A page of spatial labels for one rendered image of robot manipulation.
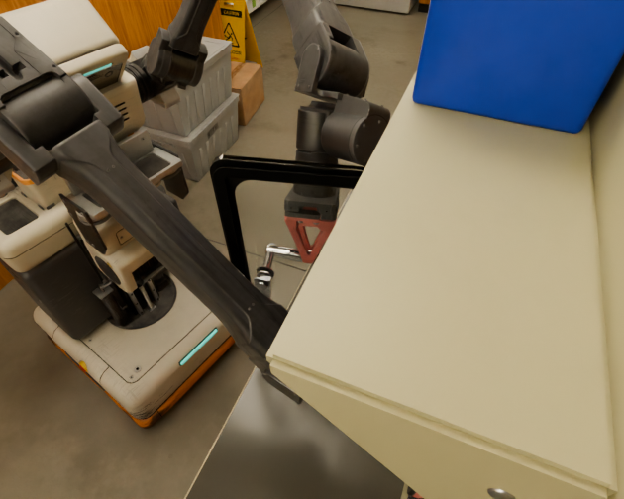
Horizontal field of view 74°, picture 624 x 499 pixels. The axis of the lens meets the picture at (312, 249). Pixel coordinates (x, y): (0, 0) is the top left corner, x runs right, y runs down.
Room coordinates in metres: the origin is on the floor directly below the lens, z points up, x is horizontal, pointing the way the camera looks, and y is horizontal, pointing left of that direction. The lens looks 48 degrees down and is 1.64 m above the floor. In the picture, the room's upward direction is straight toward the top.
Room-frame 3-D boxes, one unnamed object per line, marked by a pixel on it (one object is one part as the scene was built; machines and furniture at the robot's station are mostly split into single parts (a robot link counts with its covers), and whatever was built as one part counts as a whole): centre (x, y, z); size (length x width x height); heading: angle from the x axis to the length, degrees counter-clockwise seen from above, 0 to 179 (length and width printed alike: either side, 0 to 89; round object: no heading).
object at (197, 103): (2.34, 0.77, 0.49); 0.60 x 0.42 x 0.33; 158
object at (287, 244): (0.34, -0.04, 1.19); 0.30 x 0.01 x 0.40; 82
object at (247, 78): (2.92, 0.58, 0.14); 0.41 x 0.32 x 0.28; 164
